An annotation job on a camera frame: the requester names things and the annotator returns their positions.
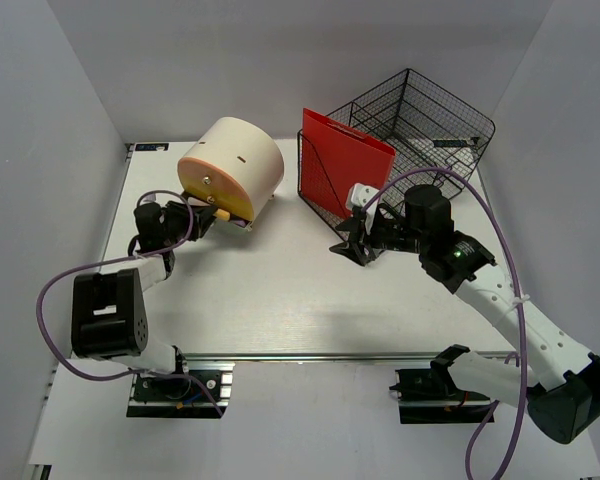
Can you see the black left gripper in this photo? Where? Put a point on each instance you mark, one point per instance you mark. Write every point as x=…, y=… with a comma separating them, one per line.
x=202, y=217

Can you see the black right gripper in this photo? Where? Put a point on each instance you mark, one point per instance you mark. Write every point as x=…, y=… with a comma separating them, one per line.
x=352, y=249

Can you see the yellow bottom drawer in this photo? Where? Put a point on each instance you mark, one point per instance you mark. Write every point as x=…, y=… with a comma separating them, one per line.
x=236, y=205

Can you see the peach top drawer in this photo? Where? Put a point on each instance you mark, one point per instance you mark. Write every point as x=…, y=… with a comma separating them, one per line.
x=198, y=175

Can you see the cream semicircular drawer box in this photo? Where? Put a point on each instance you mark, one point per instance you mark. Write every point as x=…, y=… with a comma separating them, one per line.
x=245, y=152

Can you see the red file folder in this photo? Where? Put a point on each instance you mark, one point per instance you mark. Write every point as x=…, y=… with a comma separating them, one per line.
x=334, y=157

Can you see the orange capped pink tube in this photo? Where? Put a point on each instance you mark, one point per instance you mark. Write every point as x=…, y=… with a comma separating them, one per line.
x=222, y=215

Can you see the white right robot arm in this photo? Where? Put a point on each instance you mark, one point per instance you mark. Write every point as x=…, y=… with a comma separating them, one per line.
x=558, y=378

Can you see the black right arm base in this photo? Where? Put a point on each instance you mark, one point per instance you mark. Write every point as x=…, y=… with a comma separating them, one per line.
x=428, y=396

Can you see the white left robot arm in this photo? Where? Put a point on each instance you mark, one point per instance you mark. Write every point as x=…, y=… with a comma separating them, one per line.
x=109, y=318

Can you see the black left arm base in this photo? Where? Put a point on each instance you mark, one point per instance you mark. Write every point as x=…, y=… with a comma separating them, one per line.
x=204, y=394

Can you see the black label sticker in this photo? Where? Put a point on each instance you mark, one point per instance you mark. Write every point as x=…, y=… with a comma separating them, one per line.
x=151, y=147

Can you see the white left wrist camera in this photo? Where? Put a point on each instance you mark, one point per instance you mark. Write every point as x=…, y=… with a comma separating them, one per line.
x=147, y=198

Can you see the black wire mesh organizer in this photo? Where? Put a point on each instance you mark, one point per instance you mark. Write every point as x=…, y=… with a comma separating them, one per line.
x=426, y=125

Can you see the aluminium front rail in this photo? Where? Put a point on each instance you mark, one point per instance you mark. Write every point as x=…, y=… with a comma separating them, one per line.
x=312, y=357

